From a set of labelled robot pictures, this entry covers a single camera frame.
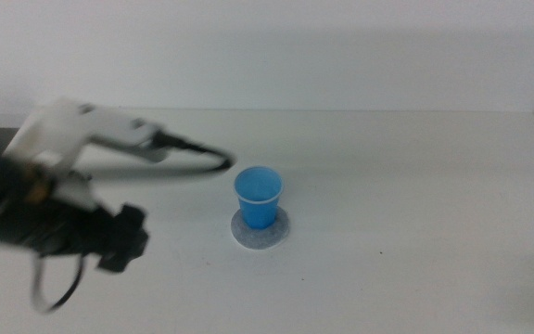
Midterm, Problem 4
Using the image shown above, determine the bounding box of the grey round cup mat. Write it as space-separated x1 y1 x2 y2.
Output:
230 205 291 251

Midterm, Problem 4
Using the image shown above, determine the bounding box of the thin looped cable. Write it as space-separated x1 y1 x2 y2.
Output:
30 252 86 315

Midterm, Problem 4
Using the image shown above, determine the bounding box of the blue plastic cup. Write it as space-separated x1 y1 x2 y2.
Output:
233 165 285 230

